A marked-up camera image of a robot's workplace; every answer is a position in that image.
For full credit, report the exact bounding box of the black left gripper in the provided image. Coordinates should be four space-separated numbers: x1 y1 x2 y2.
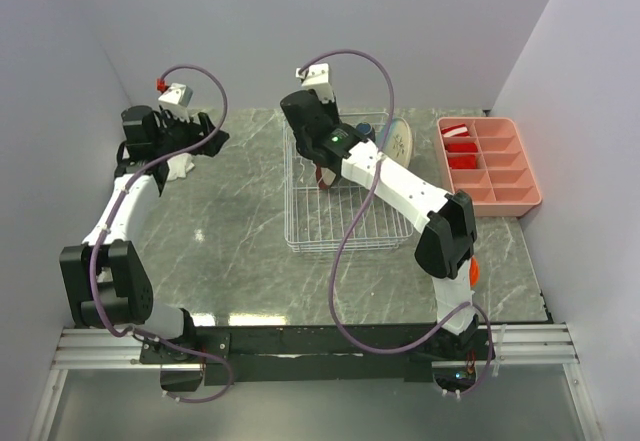
154 107 229 159

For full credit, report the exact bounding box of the brown rimmed plate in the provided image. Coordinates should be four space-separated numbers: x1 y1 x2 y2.
315 165 340 190

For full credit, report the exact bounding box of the dark blue mug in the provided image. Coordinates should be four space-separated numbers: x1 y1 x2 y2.
356 122 376 142

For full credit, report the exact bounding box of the cream and blue plate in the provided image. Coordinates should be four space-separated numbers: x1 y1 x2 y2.
376 118 414 168

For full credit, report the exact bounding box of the white wire dish rack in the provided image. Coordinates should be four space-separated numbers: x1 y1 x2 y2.
283 126 414 253

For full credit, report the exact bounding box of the orange plastic bowl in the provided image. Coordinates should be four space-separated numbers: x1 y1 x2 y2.
469 257 480 287

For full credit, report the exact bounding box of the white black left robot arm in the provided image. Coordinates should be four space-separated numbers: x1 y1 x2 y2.
59 105 229 363

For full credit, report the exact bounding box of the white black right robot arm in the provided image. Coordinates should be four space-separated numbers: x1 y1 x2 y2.
280 90 478 359

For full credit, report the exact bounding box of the white folded cloth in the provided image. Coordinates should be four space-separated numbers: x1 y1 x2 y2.
167 153 195 182

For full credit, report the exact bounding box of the red white cup in tray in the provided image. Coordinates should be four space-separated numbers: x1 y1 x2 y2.
441 123 470 138

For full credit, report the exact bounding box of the pink compartment organizer tray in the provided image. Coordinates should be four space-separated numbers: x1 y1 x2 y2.
434 117 542 217

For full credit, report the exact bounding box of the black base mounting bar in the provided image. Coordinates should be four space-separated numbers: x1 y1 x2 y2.
139 322 495 391

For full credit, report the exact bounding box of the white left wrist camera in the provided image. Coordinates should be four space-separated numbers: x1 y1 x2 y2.
156 78 193 121

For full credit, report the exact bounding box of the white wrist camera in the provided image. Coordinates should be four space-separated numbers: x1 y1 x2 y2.
295 63 336 104
156 78 193 121

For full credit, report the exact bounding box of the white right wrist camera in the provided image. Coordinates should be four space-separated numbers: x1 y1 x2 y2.
295 63 336 104

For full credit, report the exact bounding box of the aluminium frame rail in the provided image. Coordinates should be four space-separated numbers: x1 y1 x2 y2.
27 108 599 441

